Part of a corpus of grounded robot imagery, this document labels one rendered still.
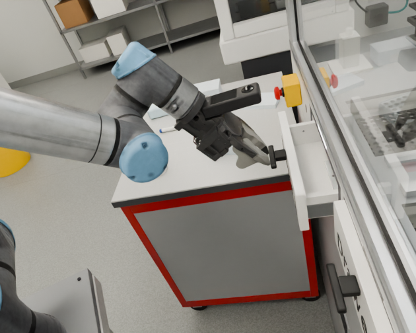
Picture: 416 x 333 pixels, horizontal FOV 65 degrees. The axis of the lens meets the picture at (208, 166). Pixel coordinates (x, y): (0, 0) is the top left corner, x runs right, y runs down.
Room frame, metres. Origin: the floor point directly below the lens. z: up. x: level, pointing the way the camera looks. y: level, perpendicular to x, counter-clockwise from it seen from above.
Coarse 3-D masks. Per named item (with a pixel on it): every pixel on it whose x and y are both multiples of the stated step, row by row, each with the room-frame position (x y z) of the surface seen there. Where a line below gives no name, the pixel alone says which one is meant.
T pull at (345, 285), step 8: (328, 264) 0.27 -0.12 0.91; (328, 272) 0.26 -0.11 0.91; (336, 272) 0.25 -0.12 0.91; (336, 280) 0.24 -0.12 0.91; (344, 280) 0.24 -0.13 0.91; (352, 280) 0.23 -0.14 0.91; (336, 288) 0.23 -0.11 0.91; (344, 288) 0.23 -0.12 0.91; (352, 288) 0.22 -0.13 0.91; (336, 296) 0.22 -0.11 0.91; (344, 296) 0.22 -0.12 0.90; (352, 296) 0.22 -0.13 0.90; (336, 304) 0.21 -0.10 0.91; (344, 304) 0.21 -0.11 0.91; (344, 312) 0.20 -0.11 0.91
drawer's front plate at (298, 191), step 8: (280, 112) 0.68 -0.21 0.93; (280, 120) 0.64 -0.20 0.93; (280, 128) 0.68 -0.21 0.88; (288, 128) 0.60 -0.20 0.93; (288, 136) 0.57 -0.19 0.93; (288, 144) 0.55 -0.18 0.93; (288, 152) 0.52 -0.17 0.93; (288, 160) 0.50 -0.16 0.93; (296, 160) 0.49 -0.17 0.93; (296, 168) 0.47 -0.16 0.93; (296, 176) 0.45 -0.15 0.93; (296, 184) 0.43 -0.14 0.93; (296, 192) 0.41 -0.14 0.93; (304, 192) 0.41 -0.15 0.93; (296, 200) 0.41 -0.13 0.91; (304, 200) 0.40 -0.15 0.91; (296, 208) 0.43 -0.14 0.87; (304, 208) 0.40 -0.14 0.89; (304, 216) 0.40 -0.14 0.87; (304, 224) 0.40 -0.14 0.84
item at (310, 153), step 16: (304, 128) 0.64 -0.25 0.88; (304, 144) 0.64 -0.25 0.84; (320, 144) 0.62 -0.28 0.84; (304, 160) 0.59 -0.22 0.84; (320, 160) 0.57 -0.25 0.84; (304, 176) 0.53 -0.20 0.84; (320, 176) 0.52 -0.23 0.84; (320, 192) 0.42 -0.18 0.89; (336, 192) 0.41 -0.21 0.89; (320, 208) 0.41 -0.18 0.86
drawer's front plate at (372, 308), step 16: (336, 208) 0.35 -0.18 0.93; (336, 224) 0.35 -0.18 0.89; (352, 224) 0.31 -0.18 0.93; (336, 240) 0.35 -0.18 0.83; (352, 240) 0.28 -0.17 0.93; (352, 256) 0.26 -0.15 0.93; (352, 272) 0.26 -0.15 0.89; (368, 272) 0.23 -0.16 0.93; (368, 288) 0.21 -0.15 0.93; (368, 304) 0.19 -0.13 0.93; (368, 320) 0.18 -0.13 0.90; (384, 320) 0.17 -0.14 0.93
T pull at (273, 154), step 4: (268, 148) 0.58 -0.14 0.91; (272, 148) 0.57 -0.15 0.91; (272, 152) 0.56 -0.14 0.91; (276, 152) 0.56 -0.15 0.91; (280, 152) 0.55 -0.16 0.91; (284, 152) 0.55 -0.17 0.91; (272, 156) 0.55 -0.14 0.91; (276, 156) 0.54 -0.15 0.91; (280, 156) 0.54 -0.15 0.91; (284, 156) 0.54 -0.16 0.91; (272, 160) 0.54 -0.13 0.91; (276, 160) 0.54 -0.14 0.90; (280, 160) 0.54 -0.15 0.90; (284, 160) 0.54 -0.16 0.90; (272, 164) 0.52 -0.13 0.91; (276, 164) 0.52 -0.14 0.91; (272, 168) 0.52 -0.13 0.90
